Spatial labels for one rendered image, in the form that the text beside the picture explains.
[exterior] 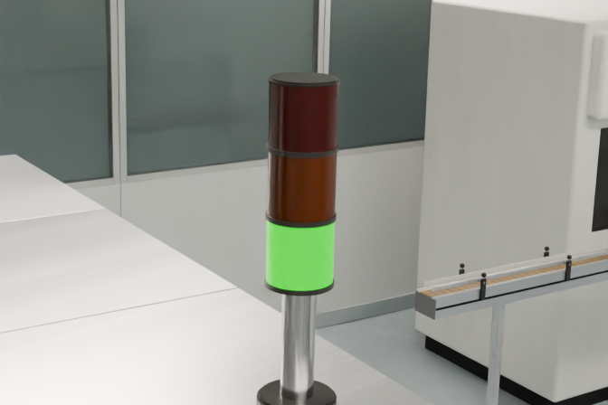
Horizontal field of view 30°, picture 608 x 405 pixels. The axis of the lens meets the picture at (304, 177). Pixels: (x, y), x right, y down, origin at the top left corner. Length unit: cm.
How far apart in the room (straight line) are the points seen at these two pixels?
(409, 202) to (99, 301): 582
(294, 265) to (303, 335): 6
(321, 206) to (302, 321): 9
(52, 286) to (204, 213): 496
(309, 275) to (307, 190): 6
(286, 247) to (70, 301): 34
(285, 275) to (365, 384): 15
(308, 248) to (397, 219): 603
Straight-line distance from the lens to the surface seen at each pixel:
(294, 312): 82
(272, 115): 78
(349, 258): 668
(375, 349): 644
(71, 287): 112
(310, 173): 78
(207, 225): 610
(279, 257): 80
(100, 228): 131
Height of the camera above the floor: 247
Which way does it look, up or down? 14 degrees down
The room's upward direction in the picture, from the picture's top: 1 degrees clockwise
